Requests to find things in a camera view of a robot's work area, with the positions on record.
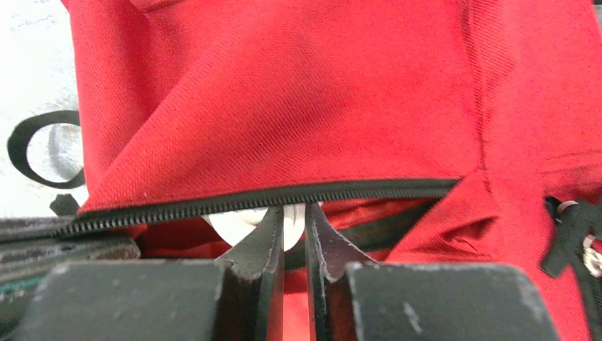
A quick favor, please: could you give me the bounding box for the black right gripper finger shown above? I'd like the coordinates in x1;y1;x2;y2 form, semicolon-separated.
0;235;142;325
215;207;284;340
305;204;376;340
0;193;95;243

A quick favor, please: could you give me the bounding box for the clear tape roll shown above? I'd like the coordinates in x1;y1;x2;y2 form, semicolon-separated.
203;204;306;251

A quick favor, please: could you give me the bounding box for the red backpack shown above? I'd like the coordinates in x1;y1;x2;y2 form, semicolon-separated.
6;0;602;341

